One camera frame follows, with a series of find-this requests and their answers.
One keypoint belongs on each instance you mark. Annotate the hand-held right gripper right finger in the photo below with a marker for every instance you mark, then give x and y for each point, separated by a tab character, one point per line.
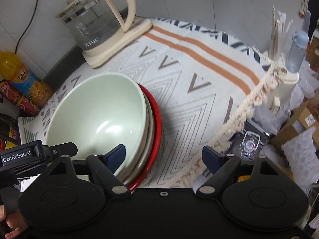
210	158

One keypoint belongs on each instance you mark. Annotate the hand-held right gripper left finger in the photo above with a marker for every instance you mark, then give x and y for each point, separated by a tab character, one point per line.
117	154

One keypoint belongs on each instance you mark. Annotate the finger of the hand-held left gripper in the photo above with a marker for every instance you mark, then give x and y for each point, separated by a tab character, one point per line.
64	149

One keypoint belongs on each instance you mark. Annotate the pale green bowl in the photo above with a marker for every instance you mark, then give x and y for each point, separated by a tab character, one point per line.
99	114

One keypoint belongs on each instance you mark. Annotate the beige bowl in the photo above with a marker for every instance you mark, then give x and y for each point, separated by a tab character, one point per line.
149	119

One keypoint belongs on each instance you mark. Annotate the red rimmed bowl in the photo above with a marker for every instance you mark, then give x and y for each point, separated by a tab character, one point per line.
158	129

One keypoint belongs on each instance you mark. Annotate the person's left hand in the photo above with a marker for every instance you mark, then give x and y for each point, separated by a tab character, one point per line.
15	221

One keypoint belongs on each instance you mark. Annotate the black and yellow packet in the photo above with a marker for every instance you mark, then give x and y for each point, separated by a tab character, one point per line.
10	132

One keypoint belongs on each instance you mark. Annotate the clear plastic lidded container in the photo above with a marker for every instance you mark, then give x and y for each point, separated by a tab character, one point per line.
249	142

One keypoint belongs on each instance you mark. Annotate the patterned fringed tablecloth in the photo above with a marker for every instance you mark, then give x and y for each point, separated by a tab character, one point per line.
189	109

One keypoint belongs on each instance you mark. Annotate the clear plastic bag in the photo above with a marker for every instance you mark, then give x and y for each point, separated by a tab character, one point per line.
266	119

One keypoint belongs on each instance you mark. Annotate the red snack can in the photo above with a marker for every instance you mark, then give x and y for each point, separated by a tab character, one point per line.
17	98

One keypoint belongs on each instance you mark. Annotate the orange juice bottle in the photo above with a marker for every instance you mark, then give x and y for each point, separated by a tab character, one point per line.
27	82

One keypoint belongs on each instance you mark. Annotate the bubble wrap sheet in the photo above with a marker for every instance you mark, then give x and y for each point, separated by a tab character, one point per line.
301	149

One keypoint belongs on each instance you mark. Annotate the cream utensil holder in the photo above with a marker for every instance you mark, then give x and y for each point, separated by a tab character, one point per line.
286	89

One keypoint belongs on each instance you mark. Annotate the cardboard box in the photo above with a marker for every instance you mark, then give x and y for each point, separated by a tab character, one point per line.
306	119

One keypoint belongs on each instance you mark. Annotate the blue capped bottle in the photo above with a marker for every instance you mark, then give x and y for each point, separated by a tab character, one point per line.
296	54

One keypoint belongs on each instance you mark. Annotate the bundle of wrapped chopsticks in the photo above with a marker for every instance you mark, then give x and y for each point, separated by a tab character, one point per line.
276	37

